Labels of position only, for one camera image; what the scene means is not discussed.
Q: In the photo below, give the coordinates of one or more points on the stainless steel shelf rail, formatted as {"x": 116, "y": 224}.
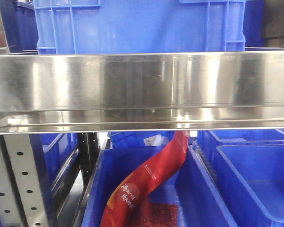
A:
{"x": 139, "y": 92}

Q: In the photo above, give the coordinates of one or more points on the black perforated upright post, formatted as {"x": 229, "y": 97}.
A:
{"x": 88, "y": 145}

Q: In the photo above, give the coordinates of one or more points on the lower right front blue bin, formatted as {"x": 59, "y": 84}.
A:
{"x": 251, "y": 181}

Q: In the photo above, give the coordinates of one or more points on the lower rear centre blue bin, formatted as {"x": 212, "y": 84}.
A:
{"x": 137, "y": 139}

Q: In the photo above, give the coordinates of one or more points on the red printed bag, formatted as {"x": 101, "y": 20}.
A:
{"x": 143, "y": 180}

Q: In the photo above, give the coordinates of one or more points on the lower right rear blue bin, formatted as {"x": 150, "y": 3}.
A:
{"x": 210, "y": 139}

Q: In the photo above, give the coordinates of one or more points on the lower left blue bin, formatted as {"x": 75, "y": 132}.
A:
{"x": 57, "y": 148}

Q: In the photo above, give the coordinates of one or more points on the perforated steel upright post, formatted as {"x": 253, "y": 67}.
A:
{"x": 25, "y": 190}

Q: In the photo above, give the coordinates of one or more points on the target blue plastic bin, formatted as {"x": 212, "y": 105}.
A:
{"x": 139, "y": 26}

